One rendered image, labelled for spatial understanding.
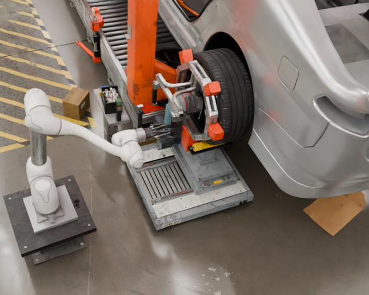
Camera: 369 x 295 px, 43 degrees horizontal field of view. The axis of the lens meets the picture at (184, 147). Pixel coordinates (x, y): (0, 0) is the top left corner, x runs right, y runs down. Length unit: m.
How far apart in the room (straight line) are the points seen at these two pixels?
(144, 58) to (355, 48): 1.60
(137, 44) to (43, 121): 1.00
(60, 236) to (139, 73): 1.28
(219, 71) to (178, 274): 1.43
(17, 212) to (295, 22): 2.14
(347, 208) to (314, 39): 1.89
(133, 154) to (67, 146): 1.38
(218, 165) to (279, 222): 0.65
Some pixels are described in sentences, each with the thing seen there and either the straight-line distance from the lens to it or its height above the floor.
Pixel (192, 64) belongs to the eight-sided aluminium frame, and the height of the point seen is 1.12.
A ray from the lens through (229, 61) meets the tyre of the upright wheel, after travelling 3.13.
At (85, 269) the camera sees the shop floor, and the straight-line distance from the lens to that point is 3.40.
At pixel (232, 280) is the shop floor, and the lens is 3.42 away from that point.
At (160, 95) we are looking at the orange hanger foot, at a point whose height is 0.58.
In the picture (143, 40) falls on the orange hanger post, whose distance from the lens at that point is 3.33.
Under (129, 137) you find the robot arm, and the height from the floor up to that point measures 0.88.
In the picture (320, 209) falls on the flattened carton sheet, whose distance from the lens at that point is 3.96.
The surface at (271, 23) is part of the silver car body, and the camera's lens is 2.72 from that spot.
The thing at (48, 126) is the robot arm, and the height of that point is 1.12.
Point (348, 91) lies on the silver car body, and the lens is 2.38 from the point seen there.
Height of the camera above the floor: 2.97
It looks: 46 degrees down
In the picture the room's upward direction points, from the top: 8 degrees clockwise
